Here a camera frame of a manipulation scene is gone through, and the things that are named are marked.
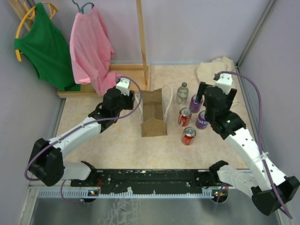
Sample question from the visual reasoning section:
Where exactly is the purple soda can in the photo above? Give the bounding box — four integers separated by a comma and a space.
189, 94, 203, 113
195, 111, 209, 129

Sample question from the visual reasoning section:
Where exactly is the green glass soda water bottle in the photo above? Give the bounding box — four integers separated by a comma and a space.
176, 82, 189, 105

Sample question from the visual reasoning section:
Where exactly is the red soda can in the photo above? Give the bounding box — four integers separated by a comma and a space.
181, 127, 196, 145
178, 107, 192, 127

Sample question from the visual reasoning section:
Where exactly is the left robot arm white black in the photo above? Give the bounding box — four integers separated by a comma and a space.
24, 87, 137, 187

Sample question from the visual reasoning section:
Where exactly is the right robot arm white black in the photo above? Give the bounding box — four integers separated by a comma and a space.
197, 82, 300, 216

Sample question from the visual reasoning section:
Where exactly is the canvas burlap tote bag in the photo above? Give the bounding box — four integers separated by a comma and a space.
139, 85, 173, 137

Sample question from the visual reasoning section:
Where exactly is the wooden clothes rack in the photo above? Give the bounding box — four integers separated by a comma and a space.
9, 0, 151, 98

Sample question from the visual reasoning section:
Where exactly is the beige crumpled cloth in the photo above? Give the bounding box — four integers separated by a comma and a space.
196, 55, 240, 106

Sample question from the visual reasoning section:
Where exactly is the pink t-shirt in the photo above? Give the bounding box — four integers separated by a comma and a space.
69, 6, 120, 96

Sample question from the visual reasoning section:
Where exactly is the green tank top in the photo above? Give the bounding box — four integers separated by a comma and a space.
14, 2, 81, 91

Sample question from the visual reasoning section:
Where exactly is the grey clothes hanger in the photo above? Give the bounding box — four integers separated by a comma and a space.
72, 0, 95, 14

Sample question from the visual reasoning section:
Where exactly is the yellow clothes hanger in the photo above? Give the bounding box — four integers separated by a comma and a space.
15, 1, 59, 62

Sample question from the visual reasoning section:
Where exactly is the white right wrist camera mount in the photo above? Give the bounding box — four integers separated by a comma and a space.
214, 73, 233, 95

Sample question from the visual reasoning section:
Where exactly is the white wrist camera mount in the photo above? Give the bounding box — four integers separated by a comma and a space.
116, 78, 130, 96
214, 73, 233, 95

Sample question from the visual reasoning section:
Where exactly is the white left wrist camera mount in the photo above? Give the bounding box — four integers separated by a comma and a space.
116, 78, 130, 96

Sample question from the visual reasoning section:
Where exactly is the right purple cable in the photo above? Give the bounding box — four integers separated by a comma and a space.
214, 71, 293, 219

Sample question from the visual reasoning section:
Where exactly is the purple cable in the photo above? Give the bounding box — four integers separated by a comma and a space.
24, 75, 143, 206
214, 71, 293, 219

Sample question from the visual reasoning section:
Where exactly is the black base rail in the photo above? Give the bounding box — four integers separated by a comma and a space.
38, 167, 232, 203

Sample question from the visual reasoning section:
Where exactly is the aluminium frame rail right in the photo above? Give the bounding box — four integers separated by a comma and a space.
235, 0, 300, 225

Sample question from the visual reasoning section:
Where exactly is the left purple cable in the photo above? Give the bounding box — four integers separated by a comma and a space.
24, 75, 143, 206

